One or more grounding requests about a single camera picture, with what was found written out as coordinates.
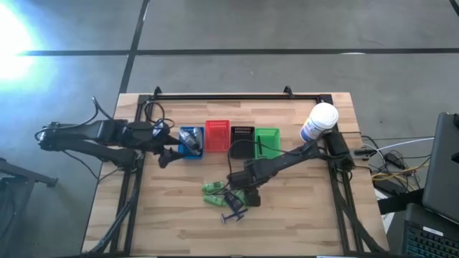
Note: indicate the red plastic basket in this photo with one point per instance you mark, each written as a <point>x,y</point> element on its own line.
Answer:
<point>217,138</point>

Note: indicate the grey travel bottle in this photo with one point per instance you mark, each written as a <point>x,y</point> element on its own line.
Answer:
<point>198,135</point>
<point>188,139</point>

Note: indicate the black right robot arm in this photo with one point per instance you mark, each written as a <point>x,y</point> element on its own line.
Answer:
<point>294,157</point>

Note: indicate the grey metal stand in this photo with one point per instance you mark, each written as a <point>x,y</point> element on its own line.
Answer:
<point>28,175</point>

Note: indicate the blue plastic basket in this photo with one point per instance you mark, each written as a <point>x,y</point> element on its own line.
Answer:
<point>183,155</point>

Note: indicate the black metal table frame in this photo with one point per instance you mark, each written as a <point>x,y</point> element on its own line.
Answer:
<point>233,96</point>

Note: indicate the white wipes canister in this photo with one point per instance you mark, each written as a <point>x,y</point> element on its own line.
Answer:
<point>321,118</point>

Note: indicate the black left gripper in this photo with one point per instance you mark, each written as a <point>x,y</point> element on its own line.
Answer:
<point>156,138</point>

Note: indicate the black plastic basket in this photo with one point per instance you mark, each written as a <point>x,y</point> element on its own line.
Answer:
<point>242,134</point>

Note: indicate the black backlit keyboard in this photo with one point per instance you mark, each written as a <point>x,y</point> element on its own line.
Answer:
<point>430,238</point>

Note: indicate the grey laptop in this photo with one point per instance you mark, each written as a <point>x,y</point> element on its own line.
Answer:
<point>443,165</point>

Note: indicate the green plastic basket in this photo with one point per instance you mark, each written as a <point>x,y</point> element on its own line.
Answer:
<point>270,138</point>

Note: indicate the blue disposable razor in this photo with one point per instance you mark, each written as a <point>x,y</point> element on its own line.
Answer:
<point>259,145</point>

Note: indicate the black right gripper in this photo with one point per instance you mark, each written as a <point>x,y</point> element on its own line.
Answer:
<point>247,175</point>

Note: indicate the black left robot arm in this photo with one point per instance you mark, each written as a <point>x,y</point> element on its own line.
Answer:
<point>89,130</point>

